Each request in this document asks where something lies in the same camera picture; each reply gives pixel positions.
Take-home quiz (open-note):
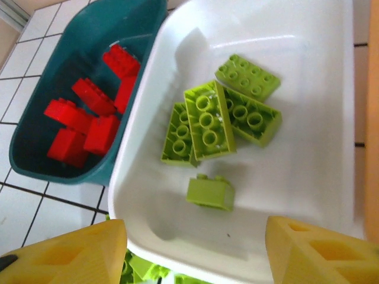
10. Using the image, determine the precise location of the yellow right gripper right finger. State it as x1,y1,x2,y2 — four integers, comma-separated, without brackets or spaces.
265,215,379,284

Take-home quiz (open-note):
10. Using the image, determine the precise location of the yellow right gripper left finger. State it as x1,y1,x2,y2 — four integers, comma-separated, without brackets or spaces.
0,218,128,284

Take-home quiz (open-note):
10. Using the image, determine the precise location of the long green lego brick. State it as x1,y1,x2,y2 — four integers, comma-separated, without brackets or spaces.
214,53,282,103
160,101,198,169
221,86,283,149
183,79,238,162

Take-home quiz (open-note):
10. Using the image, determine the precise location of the white plastic bin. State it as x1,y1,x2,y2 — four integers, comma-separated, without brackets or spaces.
107,0,367,284

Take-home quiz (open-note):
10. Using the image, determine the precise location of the teal plastic bin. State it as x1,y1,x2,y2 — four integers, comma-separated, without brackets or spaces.
8,0,168,187

